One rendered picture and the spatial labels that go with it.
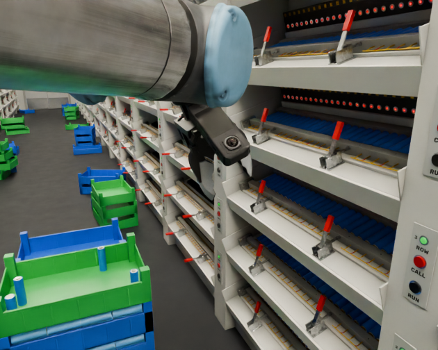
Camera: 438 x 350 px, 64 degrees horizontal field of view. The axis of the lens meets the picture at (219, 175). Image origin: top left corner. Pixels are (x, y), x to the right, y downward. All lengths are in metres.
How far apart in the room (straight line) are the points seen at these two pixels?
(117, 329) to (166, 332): 0.53
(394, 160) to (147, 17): 0.52
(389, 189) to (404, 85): 0.16
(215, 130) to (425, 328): 0.42
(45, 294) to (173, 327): 0.60
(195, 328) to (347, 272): 0.77
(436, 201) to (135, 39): 0.45
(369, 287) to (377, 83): 0.36
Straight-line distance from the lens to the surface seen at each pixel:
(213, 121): 0.53
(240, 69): 0.34
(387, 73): 0.60
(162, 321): 1.43
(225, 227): 1.16
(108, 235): 1.31
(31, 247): 1.31
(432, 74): 0.56
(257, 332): 1.18
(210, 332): 1.37
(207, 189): 0.62
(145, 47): 0.26
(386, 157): 0.69
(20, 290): 0.90
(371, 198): 0.64
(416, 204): 0.58
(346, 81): 0.67
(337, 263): 0.77
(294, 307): 0.96
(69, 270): 1.00
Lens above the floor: 0.89
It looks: 17 degrees down
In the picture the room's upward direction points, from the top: straight up
